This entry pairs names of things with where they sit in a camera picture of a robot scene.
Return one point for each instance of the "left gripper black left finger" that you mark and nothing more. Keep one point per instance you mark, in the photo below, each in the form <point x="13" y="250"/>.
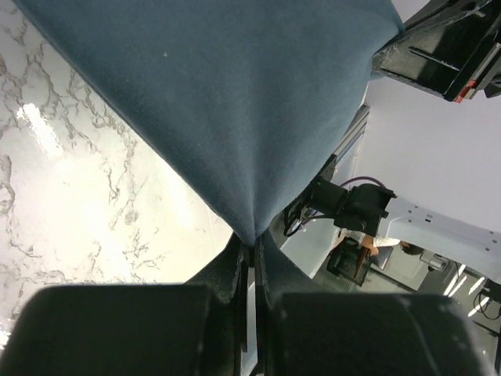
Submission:
<point x="195" y="328"/>

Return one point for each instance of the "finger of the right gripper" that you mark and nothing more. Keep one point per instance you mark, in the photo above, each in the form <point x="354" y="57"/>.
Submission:
<point x="394" y="61"/>

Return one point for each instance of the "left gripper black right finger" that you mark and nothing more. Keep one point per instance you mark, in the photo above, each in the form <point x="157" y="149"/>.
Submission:
<point x="304" y="329"/>

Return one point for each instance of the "aluminium rail frame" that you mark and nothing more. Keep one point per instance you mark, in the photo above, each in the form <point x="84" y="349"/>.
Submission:
<point x="354" y="132"/>

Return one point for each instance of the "grey-blue t shirt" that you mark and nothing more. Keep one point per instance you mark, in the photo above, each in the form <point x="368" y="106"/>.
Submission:
<point x="245" y="100"/>

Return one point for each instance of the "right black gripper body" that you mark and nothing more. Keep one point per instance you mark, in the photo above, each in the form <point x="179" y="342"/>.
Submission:
<point x="458" y="53"/>

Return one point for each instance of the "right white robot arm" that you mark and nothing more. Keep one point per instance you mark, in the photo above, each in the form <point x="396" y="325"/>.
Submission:
<point x="443" y="162"/>

